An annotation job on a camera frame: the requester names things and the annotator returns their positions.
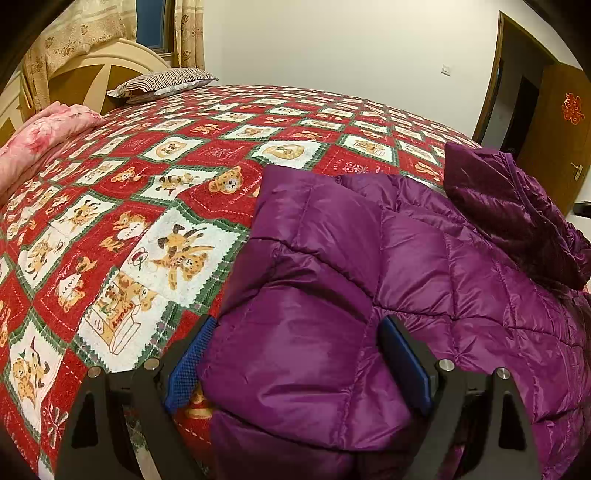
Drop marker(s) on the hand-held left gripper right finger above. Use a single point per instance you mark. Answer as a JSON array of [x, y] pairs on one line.
[[408, 364]]

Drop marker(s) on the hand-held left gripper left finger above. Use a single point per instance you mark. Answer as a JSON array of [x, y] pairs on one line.
[[184, 369]]

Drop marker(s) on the purple down jacket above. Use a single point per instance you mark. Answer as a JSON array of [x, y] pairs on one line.
[[323, 286]]

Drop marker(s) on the red printed patchwork bedspread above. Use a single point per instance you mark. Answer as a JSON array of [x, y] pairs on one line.
[[138, 194]]

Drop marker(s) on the pink quilt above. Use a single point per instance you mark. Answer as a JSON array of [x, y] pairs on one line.
[[41, 131]]

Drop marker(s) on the brown wooden door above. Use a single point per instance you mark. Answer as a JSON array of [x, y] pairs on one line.
[[549, 120]]

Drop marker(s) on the striped pillow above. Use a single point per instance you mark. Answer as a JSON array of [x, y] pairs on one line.
[[161, 82]]

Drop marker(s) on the red paper door decoration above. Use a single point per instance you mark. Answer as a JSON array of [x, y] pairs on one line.
[[571, 108]]

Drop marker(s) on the cream wooden headboard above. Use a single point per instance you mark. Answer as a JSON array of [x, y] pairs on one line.
[[83, 78]]

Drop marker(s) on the beige floral curtain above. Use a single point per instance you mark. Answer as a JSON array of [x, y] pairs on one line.
[[189, 32], [69, 41]]

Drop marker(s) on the window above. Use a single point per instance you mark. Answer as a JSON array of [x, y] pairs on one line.
[[154, 23]]

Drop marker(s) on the white wall switch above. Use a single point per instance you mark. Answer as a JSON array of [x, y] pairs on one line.
[[446, 70]]

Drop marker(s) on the brown wooden door frame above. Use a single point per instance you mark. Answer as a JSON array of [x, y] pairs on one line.
[[494, 69]]

